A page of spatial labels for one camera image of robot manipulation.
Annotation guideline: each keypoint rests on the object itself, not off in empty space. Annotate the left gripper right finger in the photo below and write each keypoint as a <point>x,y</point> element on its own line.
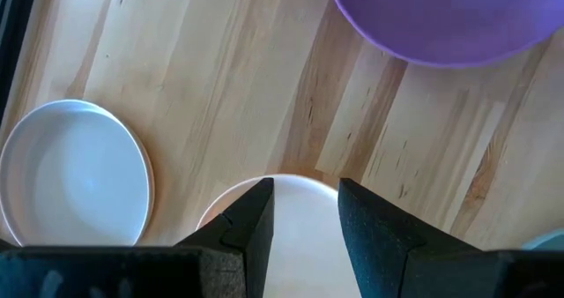
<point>383,249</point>

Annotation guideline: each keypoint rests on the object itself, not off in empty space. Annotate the sage green plate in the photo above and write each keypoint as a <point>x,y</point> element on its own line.
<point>548,241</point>

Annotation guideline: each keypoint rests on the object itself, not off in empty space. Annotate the purple plate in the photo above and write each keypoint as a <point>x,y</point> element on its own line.
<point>449,20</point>

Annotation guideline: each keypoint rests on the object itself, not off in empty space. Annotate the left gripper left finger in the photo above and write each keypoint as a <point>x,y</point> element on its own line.
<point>247,232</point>

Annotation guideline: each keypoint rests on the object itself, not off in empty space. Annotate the pale peach plate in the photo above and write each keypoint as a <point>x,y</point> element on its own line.
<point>304,227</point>

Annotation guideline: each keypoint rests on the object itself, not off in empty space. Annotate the light grey plate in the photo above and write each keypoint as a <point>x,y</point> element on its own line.
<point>75,174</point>

